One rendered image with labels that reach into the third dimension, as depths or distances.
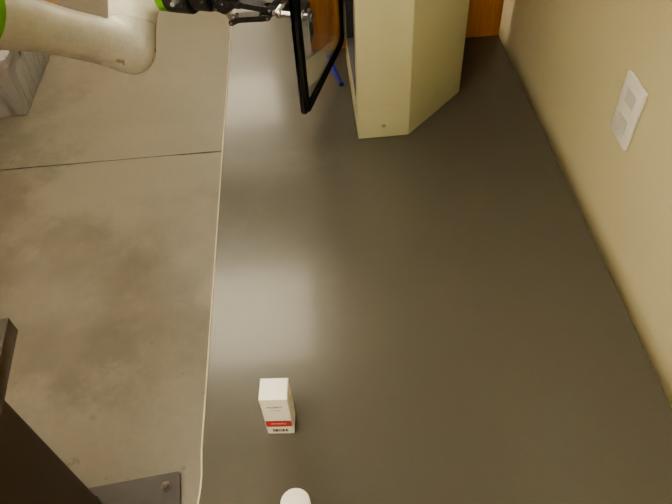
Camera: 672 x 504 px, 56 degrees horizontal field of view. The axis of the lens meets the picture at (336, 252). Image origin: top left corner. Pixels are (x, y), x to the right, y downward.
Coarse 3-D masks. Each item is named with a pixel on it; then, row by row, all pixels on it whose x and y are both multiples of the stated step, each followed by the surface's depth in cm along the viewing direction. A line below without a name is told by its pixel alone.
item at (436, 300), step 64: (256, 64) 158; (256, 128) 141; (320, 128) 140; (448, 128) 138; (512, 128) 137; (256, 192) 127; (320, 192) 127; (384, 192) 126; (448, 192) 125; (512, 192) 124; (256, 256) 116; (320, 256) 115; (384, 256) 115; (448, 256) 114; (512, 256) 113; (576, 256) 112; (256, 320) 107; (320, 320) 106; (384, 320) 105; (448, 320) 105; (512, 320) 104; (576, 320) 104; (256, 384) 99; (320, 384) 98; (384, 384) 98; (448, 384) 97; (512, 384) 96; (576, 384) 96; (640, 384) 95; (256, 448) 92; (320, 448) 91; (384, 448) 91; (448, 448) 90; (512, 448) 90; (576, 448) 89; (640, 448) 89
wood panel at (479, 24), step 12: (480, 0) 154; (492, 0) 154; (468, 12) 156; (480, 12) 157; (492, 12) 157; (468, 24) 159; (480, 24) 159; (492, 24) 159; (468, 36) 161; (480, 36) 162
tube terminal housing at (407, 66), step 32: (384, 0) 113; (416, 0) 114; (448, 0) 123; (384, 32) 118; (416, 32) 119; (448, 32) 129; (384, 64) 123; (416, 64) 125; (448, 64) 136; (352, 96) 145; (384, 96) 129; (416, 96) 132; (448, 96) 143; (384, 128) 135
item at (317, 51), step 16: (304, 0) 121; (320, 0) 130; (336, 0) 141; (320, 16) 132; (336, 16) 143; (304, 32) 124; (320, 32) 134; (336, 32) 146; (304, 48) 126; (320, 48) 136; (320, 64) 138; (304, 112) 134
